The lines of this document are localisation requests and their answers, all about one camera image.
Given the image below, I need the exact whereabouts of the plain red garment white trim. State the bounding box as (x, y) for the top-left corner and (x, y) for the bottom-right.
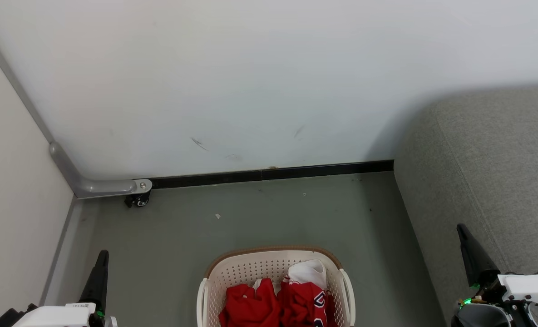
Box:
(219, 278), (282, 327)

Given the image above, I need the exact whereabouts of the black caster wheel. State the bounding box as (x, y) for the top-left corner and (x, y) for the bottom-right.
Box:
(124, 192), (151, 208)

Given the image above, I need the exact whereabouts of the grey partition edge strip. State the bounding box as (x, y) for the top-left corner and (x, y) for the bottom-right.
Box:
(0, 17), (55, 145)

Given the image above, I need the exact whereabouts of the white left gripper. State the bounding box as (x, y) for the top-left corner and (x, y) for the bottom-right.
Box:
(12, 250), (118, 327)

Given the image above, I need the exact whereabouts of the grey metal partition foot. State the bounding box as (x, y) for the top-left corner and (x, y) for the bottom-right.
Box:
(49, 142), (153, 199)

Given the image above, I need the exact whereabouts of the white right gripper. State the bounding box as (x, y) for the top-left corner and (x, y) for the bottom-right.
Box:
(457, 223), (538, 327)

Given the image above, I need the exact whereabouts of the black baseboard strip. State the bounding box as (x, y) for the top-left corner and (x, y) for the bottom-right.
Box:
(148, 159), (395, 190)

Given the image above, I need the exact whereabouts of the red jersey navy lettering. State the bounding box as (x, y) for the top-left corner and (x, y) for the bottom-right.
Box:
(278, 259), (338, 327)

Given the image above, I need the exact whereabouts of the cream laundry basket brown rim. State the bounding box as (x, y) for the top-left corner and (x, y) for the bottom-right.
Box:
(197, 246), (355, 327)

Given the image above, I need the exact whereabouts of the grey fabric sofa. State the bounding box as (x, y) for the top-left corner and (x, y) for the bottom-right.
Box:
(394, 86), (538, 327)

